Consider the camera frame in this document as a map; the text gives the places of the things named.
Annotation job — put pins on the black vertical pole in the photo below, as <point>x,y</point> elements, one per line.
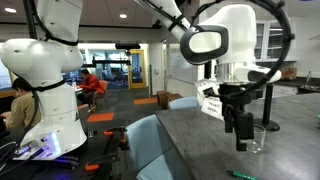
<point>30,20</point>

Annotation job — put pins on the white printed paper sign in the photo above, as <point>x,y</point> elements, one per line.
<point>211,107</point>

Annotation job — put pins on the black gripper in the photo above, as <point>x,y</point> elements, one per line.
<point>236,95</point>

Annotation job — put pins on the green marker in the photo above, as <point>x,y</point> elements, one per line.
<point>241,175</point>

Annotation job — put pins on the dark kitchen counter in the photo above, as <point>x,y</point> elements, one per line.
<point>300,87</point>

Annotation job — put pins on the metal faucet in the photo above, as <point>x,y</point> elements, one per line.
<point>309,77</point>

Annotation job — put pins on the clear glass cup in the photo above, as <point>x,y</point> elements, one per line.
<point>259,140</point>

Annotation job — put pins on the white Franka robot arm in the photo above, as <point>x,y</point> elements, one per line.
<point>50,100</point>

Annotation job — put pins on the black post stand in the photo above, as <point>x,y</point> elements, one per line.
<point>267,110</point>

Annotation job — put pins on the person in tan shirt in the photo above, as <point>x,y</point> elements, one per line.
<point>21,111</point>

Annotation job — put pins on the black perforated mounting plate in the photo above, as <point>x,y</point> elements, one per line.
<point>50,170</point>

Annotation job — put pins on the person in red jacket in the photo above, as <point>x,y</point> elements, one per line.
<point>90,86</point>

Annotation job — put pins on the orange chair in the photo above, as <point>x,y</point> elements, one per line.
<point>105,87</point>

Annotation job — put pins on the light blue chair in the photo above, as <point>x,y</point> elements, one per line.
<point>183,102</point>
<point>146,143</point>

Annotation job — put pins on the black hanging light bar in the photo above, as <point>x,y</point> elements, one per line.
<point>127,46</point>

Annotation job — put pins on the round ceiling light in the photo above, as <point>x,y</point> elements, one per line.
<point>10,10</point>
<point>123,15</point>

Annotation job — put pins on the white glass door cabinets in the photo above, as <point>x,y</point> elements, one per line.
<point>275,40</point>

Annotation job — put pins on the yellow framed door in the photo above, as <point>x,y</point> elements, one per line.
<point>137,68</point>

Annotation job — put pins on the brown basket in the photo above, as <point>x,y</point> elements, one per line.
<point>289,73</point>

